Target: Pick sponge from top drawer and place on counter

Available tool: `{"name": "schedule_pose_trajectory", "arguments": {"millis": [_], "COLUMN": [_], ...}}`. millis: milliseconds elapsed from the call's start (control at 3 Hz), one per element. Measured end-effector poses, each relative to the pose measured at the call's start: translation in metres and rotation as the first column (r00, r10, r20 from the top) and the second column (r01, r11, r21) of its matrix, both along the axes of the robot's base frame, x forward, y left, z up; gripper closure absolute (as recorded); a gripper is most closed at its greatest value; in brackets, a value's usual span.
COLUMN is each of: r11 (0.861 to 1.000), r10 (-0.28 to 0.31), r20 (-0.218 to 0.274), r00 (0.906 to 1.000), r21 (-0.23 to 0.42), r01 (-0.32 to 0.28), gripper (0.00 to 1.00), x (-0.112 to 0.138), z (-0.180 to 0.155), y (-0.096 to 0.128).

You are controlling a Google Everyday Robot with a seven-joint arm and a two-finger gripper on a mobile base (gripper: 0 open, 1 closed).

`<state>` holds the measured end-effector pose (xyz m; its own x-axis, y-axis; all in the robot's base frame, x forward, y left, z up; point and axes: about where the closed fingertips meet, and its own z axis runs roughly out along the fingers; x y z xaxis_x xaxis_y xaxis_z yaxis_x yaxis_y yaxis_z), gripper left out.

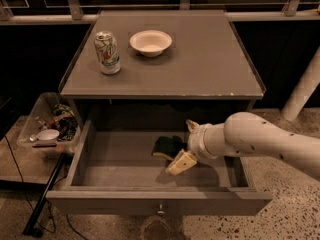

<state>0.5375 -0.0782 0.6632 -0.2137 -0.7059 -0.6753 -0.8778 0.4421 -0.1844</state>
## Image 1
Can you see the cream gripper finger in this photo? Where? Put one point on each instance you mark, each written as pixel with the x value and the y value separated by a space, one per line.
pixel 192 125
pixel 182 162

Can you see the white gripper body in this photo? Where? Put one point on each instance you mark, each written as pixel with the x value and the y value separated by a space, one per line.
pixel 197 141

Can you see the green and yellow sponge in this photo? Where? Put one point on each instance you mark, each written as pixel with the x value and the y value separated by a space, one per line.
pixel 168 147

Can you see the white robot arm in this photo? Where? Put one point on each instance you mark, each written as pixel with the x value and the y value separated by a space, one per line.
pixel 245 134

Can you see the metal drawer knob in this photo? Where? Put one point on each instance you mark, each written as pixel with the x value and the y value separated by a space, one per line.
pixel 160 211

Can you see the open grey top drawer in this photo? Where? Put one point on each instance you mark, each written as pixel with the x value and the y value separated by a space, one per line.
pixel 114 172

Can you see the grey cabinet counter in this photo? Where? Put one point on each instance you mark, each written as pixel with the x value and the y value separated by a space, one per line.
pixel 205 74

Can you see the white paper bowl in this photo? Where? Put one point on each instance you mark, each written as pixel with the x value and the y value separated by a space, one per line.
pixel 150 43

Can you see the white green soda can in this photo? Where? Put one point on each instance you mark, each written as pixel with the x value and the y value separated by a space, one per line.
pixel 107 52

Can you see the black metal stand leg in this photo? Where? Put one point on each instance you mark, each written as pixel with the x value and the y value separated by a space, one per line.
pixel 30 226

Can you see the clutter items in bin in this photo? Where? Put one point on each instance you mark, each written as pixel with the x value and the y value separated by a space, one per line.
pixel 63 120

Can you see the clear plastic storage bin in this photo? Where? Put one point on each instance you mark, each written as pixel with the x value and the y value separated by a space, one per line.
pixel 44 107

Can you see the small white bowl in bin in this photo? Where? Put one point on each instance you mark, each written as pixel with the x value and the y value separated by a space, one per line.
pixel 48 134

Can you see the metal window railing frame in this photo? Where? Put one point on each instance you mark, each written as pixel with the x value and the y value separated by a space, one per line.
pixel 35 12

